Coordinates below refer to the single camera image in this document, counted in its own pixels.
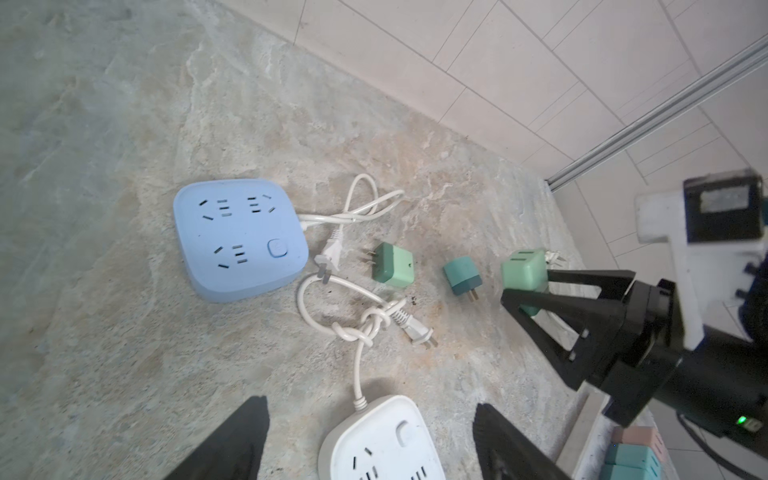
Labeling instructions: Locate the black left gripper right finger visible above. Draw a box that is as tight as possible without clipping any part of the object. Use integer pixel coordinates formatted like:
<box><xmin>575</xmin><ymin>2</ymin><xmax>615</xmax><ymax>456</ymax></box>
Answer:
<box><xmin>472</xmin><ymin>403</ymin><xmax>569</xmax><ymax>480</ymax></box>

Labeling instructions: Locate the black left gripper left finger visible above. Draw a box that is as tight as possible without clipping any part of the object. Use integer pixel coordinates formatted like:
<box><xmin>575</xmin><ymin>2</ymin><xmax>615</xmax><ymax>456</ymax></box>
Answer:
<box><xmin>166</xmin><ymin>396</ymin><xmax>270</xmax><ymax>480</ymax></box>

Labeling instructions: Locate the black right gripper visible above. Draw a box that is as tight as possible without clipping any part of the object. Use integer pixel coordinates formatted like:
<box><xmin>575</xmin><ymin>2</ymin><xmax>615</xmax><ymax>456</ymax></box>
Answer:
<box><xmin>501</xmin><ymin>269</ymin><xmax>767</xmax><ymax>456</ymax></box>

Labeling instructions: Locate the light teal plug adapter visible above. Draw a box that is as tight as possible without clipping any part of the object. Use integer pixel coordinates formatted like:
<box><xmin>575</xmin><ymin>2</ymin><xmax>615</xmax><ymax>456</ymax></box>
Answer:
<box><xmin>604</xmin><ymin>444</ymin><xmax>662</xmax><ymax>479</ymax></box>

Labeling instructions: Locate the pink plug adapter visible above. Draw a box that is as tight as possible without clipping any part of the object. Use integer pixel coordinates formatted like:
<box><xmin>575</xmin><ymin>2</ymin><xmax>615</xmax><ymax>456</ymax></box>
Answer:
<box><xmin>611</xmin><ymin>426</ymin><xmax>666</xmax><ymax>462</ymax></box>

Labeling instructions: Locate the white multicolour power strip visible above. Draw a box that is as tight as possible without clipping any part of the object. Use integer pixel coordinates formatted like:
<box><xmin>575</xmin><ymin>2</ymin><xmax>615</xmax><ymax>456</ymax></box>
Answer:
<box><xmin>555</xmin><ymin>388</ymin><xmax>679</xmax><ymax>479</ymax></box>

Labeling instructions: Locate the dark teal plug adapter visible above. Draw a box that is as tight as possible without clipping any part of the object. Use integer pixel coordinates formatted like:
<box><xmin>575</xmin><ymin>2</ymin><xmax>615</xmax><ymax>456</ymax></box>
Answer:
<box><xmin>598</xmin><ymin>464</ymin><xmax>660</xmax><ymax>480</ymax></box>

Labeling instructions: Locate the teal plug adapter upper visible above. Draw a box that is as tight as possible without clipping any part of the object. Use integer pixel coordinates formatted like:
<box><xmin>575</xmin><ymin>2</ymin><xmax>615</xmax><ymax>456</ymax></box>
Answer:
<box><xmin>443</xmin><ymin>256</ymin><xmax>483</xmax><ymax>301</ymax></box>

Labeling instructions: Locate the green plug adapter upper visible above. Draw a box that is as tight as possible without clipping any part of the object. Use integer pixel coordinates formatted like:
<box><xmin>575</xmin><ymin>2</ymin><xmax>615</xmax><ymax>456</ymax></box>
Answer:
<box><xmin>363</xmin><ymin>242</ymin><xmax>415</xmax><ymax>288</ymax></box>

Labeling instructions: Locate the white square power socket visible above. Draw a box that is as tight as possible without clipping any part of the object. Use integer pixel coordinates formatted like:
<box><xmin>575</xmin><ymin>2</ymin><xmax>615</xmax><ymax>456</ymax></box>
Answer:
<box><xmin>317</xmin><ymin>395</ymin><xmax>445</xmax><ymax>480</ymax></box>

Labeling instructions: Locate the blue square power socket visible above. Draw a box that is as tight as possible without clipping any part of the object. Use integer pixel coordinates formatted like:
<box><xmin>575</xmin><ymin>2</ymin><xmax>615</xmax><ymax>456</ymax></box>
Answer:
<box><xmin>173</xmin><ymin>179</ymin><xmax>309</xmax><ymax>303</ymax></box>

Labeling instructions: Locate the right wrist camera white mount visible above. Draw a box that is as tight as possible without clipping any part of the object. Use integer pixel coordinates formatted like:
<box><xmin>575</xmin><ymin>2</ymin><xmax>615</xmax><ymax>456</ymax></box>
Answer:
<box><xmin>635</xmin><ymin>169</ymin><xmax>767</xmax><ymax>350</ymax></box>

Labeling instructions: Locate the white cable of blue socket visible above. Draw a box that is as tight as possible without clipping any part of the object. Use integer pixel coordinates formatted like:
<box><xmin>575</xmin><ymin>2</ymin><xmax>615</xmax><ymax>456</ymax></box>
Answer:
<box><xmin>296</xmin><ymin>173</ymin><xmax>406</xmax><ymax>286</ymax></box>

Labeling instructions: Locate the metal corner wall profile right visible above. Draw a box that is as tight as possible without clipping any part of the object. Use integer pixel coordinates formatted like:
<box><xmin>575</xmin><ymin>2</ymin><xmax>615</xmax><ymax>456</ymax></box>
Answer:
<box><xmin>547</xmin><ymin>35</ymin><xmax>767</xmax><ymax>192</ymax></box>

